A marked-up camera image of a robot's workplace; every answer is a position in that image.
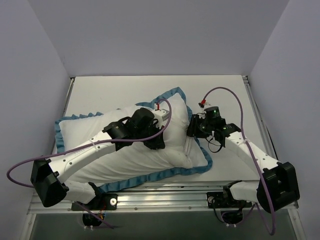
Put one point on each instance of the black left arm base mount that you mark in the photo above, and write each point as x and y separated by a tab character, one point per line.
100	201

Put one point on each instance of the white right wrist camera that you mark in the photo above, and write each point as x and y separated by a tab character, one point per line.
204	105

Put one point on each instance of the aluminium right side rail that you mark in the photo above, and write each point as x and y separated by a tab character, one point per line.
269	148

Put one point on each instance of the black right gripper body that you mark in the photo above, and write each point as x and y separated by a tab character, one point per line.
192	127

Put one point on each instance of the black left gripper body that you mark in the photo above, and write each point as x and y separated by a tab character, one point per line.
155	141

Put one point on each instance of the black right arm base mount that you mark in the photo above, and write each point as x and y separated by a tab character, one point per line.
216	200

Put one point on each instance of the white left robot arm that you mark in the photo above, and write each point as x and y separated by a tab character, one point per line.
50	175

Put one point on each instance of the aluminium front rail frame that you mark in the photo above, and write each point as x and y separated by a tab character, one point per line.
162	197

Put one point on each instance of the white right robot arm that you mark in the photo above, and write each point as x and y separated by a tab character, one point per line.
277	186

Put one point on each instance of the blue houndstooth pillow with pillowcase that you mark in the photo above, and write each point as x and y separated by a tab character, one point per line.
136	164

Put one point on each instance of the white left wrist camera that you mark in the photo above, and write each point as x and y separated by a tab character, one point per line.
160	114

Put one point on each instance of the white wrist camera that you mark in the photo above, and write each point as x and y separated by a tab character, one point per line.
160	114
204	105

